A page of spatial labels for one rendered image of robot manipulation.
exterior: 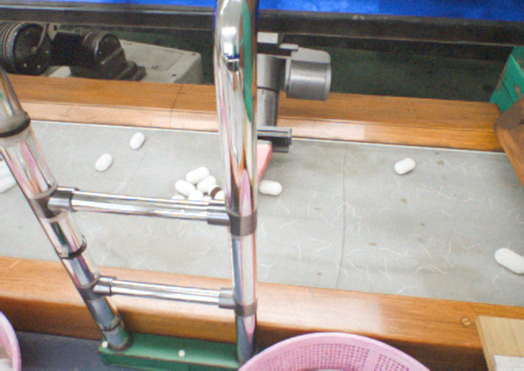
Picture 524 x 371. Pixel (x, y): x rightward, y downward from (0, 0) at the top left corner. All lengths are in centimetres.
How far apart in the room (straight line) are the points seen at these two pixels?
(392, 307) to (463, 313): 8
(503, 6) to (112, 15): 30
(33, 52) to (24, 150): 83
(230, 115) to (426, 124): 56
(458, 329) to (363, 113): 40
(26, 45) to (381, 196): 85
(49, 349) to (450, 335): 47
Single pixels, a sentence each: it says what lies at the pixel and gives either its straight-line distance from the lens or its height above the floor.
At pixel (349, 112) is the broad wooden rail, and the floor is 76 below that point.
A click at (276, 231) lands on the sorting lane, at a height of 74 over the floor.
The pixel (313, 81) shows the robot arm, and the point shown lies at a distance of 61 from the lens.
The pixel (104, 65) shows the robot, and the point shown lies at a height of 58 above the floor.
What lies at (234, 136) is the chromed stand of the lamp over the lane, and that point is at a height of 104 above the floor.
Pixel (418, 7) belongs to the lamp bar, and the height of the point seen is 107.
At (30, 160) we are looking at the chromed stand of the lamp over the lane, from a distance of 32.
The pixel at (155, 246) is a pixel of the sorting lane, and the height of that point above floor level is 74.
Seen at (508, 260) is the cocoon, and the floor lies 76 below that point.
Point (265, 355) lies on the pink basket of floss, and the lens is 46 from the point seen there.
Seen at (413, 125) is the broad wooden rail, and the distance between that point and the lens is 76.
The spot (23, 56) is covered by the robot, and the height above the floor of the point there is 73.
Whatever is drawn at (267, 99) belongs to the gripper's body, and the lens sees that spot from 59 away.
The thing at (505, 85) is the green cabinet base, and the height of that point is 79.
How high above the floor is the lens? 119
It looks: 44 degrees down
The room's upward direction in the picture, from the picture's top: straight up
